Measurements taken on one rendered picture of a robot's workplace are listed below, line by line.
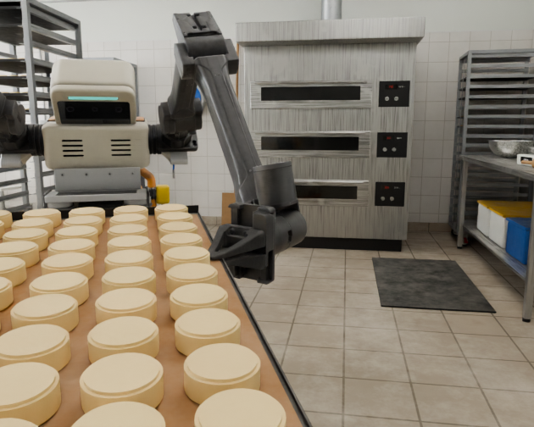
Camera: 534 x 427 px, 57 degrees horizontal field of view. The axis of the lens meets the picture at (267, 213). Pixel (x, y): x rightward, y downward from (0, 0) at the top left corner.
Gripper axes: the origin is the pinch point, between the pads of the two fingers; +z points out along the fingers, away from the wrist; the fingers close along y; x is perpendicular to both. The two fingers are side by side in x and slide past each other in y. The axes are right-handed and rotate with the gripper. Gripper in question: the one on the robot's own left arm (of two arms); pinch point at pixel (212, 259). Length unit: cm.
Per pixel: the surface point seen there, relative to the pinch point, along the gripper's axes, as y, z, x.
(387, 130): 2, -390, 98
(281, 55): -62, -357, 188
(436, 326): 106, -235, 15
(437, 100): -26, -506, 82
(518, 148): 13, -401, -6
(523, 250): 74, -315, -21
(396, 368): 104, -173, 21
